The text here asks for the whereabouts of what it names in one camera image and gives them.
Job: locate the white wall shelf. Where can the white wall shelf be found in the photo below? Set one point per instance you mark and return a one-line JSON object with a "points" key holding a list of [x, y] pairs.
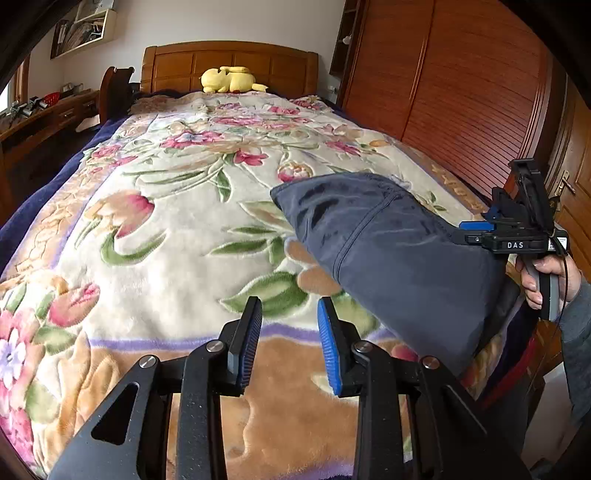
{"points": [[87, 27]]}

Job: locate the wooden bed headboard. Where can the wooden bed headboard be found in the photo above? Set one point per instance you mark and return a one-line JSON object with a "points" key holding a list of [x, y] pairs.
{"points": [[184, 64]]}

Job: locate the navy blue bed cover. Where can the navy blue bed cover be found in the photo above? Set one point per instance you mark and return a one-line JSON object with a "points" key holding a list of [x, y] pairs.
{"points": [[46, 184]]}

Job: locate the wooden desk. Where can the wooden desk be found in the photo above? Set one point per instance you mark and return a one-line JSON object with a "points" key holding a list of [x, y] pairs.
{"points": [[41, 134]]}

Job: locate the black metal tool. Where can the black metal tool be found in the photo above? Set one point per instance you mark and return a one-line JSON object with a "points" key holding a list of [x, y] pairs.
{"points": [[25, 108]]}

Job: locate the wooden chair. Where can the wooden chair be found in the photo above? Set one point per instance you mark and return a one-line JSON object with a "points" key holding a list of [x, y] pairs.
{"points": [[113, 92]]}

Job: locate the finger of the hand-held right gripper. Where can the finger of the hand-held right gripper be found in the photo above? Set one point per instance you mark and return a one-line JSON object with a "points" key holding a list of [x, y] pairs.
{"points": [[475, 226], [466, 238]]}

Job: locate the person's right forearm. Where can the person's right forearm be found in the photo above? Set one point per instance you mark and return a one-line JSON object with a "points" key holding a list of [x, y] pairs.
{"points": [[579, 346]]}

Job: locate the dark jacket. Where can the dark jacket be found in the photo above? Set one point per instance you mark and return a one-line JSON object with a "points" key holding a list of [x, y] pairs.
{"points": [[392, 258]]}

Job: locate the red cloth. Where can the red cloth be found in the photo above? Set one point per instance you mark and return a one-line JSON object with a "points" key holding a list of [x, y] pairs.
{"points": [[526, 360]]}

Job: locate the wooden open side shelf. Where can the wooden open side shelf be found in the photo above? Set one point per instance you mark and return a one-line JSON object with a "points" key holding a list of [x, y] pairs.
{"points": [[344, 32]]}

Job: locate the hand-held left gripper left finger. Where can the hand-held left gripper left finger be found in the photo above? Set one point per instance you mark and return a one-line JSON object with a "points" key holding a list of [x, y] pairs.
{"points": [[249, 341]]}

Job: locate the floral blanket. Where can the floral blanket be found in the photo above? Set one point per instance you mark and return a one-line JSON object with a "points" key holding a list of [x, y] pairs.
{"points": [[184, 207]]}

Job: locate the wooden door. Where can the wooden door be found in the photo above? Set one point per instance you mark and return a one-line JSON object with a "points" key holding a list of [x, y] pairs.
{"points": [[577, 152]]}

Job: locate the person's right hand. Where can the person's right hand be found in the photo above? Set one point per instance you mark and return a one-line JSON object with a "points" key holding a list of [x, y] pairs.
{"points": [[572, 281]]}

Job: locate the yellow plush toy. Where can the yellow plush toy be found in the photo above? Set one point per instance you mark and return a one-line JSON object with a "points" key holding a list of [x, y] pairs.
{"points": [[226, 79]]}

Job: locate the window frame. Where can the window frame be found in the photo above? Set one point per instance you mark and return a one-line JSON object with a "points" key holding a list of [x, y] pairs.
{"points": [[21, 87]]}

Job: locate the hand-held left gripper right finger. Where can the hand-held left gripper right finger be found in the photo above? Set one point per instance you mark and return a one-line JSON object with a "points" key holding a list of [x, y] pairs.
{"points": [[328, 346]]}

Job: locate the wooden slatted wardrobe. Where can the wooden slatted wardrobe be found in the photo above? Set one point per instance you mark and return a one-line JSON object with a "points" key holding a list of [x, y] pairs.
{"points": [[452, 83]]}

